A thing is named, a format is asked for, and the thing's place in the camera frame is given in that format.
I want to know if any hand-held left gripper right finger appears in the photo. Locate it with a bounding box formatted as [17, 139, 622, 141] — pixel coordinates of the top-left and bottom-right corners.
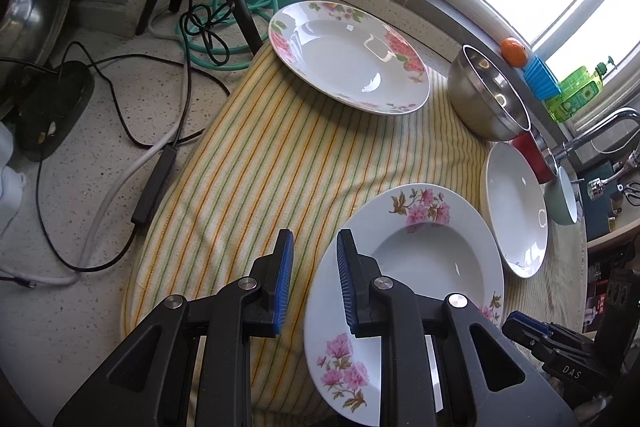
[336, 229, 581, 427]

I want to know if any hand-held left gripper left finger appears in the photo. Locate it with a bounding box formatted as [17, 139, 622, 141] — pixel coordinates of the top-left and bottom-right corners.
[52, 229, 296, 427]

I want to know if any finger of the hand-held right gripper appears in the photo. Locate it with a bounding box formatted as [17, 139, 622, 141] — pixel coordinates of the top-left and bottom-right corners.
[501, 317, 548, 360]
[514, 312, 557, 339]

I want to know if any brown leaf floral plate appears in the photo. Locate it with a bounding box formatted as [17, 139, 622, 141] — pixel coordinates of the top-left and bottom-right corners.
[302, 183, 506, 426]

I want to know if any plain white plate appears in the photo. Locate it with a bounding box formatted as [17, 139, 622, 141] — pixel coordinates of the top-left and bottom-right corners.
[480, 142, 549, 279]

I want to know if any pale blue ceramic bowl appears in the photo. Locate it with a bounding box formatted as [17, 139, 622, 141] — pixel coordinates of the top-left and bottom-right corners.
[544, 166, 581, 226]

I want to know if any red steel-lined bowl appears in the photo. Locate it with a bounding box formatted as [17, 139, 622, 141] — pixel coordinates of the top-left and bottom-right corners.
[512, 127, 560, 185]

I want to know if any large steel bowl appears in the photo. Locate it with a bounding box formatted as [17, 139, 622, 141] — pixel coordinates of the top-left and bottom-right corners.
[446, 44, 532, 142]

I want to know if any rose print white plate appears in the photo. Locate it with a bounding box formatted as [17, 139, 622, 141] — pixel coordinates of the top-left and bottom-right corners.
[268, 0, 431, 116]

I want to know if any beige shelf unit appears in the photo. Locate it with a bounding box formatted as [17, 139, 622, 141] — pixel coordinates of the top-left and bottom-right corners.
[585, 222, 640, 323]

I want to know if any yellow striped cloth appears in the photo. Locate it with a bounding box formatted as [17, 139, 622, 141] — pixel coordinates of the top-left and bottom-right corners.
[120, 39, 588, 427]

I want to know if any dark blue knife block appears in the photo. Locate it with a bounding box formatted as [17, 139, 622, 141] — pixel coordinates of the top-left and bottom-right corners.
[582, 162, 626, 240]

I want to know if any chrome faucet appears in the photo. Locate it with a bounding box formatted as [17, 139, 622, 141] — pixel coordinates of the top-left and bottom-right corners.
[547, 107, 640, 200]

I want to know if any green detergent bottle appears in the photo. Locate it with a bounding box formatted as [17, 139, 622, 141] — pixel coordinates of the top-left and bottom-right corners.
[545, 55, 615, 124]

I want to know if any blue ribbed cup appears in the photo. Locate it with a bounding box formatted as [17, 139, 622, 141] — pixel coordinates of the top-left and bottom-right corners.
[522, 55, 561, 102]

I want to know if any orange fruit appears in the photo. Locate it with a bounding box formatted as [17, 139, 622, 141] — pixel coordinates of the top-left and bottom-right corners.
[501, 38, 530, 68]

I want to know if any black oval base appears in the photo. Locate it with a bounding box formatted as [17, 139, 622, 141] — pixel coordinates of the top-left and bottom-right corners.
[12, 61, 96, 162]

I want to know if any white plastic object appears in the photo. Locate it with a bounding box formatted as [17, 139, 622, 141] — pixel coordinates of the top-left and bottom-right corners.
[0, 122, 27, 238]

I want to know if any black cable with adapter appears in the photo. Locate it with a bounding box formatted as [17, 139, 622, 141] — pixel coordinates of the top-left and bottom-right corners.
[0, 39, 233, 288]

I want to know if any thick white cable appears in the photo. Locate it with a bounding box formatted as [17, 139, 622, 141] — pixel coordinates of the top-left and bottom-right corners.
[0, 146, 168, 286]

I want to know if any bundled black cable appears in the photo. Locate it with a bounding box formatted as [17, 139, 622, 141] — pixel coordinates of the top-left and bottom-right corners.
[179, 1, 237, 54]

